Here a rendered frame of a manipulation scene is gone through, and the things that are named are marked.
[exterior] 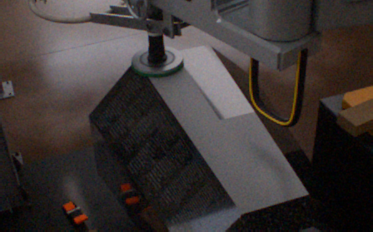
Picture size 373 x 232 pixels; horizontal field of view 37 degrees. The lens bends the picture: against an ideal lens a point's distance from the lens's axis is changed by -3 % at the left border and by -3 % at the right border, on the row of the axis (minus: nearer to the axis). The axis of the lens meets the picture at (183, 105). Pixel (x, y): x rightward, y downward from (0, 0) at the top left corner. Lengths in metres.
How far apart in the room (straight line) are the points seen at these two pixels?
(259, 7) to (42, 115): 2.24
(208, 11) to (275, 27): 0.27
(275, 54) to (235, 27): 0.18
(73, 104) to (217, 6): 2.03
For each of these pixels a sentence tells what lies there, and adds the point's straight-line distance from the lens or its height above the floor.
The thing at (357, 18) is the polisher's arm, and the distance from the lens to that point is 1.76.
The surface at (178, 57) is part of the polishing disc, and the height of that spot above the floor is 0.85.
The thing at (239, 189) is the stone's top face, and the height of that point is 0.82.
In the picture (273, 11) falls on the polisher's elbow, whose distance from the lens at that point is 1.63.
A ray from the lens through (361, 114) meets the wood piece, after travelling 2.14.
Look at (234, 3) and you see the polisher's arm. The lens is 1.85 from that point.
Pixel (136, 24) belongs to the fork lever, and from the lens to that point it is 2.30.
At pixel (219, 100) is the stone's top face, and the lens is 2.16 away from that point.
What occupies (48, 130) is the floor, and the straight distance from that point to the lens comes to 3.49.
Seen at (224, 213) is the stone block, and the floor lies 0.79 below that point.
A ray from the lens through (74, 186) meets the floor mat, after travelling 3.05.
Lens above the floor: 2.04
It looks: 35 degrees down
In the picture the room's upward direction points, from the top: 2 degrees counter-clockwise
